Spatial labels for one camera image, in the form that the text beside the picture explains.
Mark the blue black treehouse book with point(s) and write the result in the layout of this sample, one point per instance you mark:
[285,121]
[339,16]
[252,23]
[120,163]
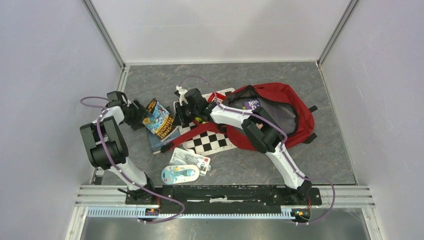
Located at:
[159,120]

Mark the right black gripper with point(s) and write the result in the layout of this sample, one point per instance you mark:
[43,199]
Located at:
[179,113]

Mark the purple colourful book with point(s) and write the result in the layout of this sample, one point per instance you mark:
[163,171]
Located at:
[251,104]

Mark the blue packaged correction tape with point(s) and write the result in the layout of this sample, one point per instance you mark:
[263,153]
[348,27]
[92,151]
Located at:
[177,174]

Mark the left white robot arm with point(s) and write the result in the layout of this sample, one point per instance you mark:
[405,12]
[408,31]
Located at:
[106,147]

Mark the red student backpack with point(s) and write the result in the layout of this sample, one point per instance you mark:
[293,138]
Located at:
[282,104]

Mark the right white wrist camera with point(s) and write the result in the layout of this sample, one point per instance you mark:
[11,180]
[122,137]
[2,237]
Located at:
[180,92]

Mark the brown blue green block stack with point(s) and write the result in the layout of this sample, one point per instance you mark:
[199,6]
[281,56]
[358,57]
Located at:
[199,120]

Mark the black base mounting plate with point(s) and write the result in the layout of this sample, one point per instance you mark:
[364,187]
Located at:
[222,199]

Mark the red window toy block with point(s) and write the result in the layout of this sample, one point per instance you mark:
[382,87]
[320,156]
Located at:
[220,97]

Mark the packaged ruler set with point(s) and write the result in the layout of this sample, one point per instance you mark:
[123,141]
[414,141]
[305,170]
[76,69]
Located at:
[188,157]

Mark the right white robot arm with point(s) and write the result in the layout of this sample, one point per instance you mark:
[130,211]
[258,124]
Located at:
[262,132]

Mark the dark blue book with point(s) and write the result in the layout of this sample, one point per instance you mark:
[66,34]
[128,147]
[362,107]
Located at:
[156,144]

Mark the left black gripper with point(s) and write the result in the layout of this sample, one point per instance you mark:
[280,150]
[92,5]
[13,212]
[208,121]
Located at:
[141,112]

